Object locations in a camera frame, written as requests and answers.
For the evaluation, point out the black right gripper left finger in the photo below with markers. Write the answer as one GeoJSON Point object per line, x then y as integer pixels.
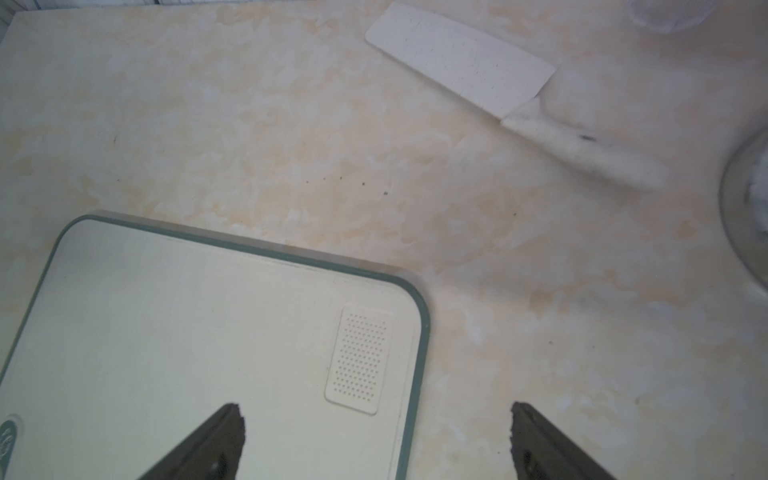
{"type": "Point", "coordinates": [212, 451]}

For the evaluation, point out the clear drinking glass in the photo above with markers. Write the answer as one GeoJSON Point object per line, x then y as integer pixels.
{"type": "Point", "coordinates": [669, 16]}

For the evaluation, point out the white green-rimmed cutting board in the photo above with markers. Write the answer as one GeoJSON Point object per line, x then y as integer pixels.
{"type": "Point", "coordinates": [137, 333]}

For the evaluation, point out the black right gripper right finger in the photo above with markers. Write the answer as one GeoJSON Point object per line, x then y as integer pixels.
{"type": "Point", "coordinates": [540, 450]}

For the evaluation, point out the white ceramic knife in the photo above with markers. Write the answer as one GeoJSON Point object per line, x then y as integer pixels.
{"type": "Point", "coordinates": [505, 82]}

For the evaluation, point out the chrome pink glass holder stand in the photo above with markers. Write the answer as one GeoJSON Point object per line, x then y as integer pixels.
{"type": "Point", "coordinates": [742, 201]}

